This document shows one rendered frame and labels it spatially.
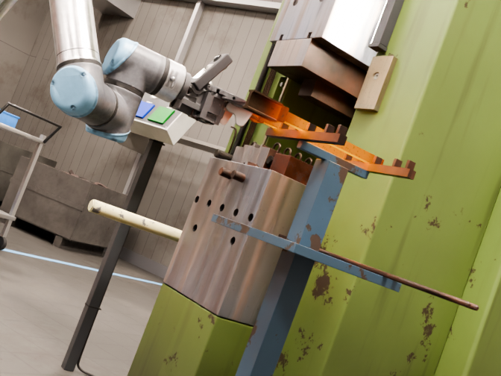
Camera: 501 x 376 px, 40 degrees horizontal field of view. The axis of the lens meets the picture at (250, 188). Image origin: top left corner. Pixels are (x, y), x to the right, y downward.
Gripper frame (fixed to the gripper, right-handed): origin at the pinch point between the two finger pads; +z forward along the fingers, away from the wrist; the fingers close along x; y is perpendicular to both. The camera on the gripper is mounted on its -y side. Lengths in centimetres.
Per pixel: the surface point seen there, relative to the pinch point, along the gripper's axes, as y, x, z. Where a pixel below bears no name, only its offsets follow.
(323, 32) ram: -38, -34, 30
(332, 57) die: -35, -40, 40
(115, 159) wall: 3, -596, 156
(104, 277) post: 63, -102, 17
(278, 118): 1.4, 13.4, 0.0
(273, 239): 27.3, 22.9, 4.0
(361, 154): 0.4, 13.1, 25.2
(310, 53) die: -32, -39, 31
